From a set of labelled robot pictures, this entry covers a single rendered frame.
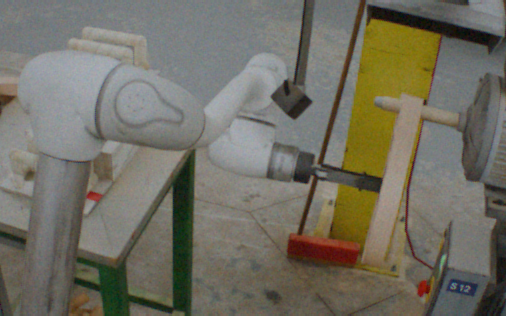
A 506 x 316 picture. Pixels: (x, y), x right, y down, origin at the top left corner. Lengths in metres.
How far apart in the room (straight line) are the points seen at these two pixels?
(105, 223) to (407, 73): 1.30
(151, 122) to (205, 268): 1.87
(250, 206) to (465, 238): 1.88
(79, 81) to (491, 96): 0.84
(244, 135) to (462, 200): 2.07
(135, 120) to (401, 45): 1.55
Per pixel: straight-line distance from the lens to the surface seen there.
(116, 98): 1.05
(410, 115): 1.44
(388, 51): 2.46
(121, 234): 1.61
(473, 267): 1.38
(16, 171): 1.73
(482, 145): 1.45
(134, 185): 1.76
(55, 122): 1.14
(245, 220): 3.10
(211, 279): 2.82
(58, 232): 1.20
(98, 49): 1.81
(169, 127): 1.06
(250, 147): 1.59
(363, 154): 2.68
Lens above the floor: 2.00
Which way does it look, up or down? 35 degrees down
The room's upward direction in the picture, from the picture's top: 5 degrees clockwise
